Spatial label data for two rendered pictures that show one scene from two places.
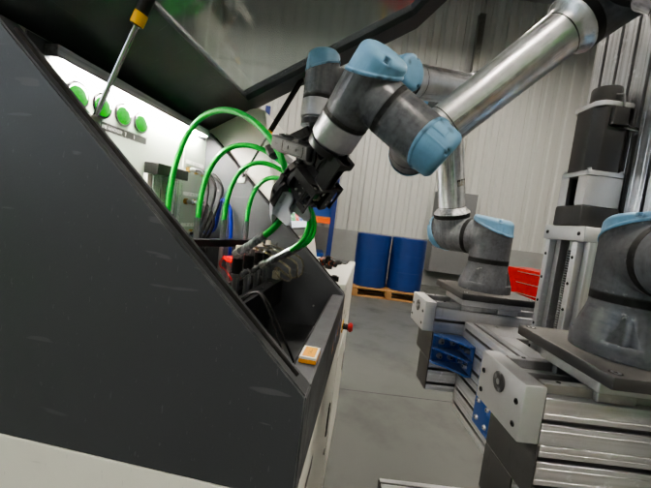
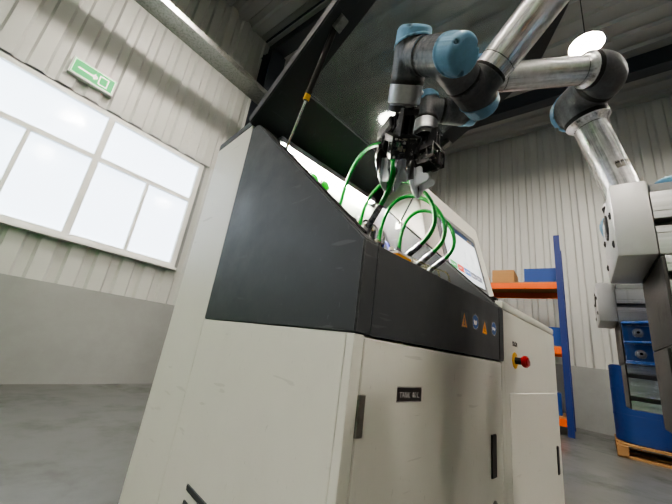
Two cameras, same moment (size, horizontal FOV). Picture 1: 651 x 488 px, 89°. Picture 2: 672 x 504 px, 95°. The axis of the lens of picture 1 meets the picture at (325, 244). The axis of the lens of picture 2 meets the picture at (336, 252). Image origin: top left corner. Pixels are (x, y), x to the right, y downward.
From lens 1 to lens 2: 0.52 m
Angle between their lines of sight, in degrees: 44
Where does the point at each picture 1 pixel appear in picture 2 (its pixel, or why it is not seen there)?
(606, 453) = not seen: outside the picture
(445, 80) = (529, 64)
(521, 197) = not seen: outside the picture
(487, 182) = not seen: outside the picture
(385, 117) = (415, 53)
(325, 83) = (424, 107)
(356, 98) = (400, 57)
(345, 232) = (593, 372)
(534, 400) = (628, 198)
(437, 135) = (446, 37)
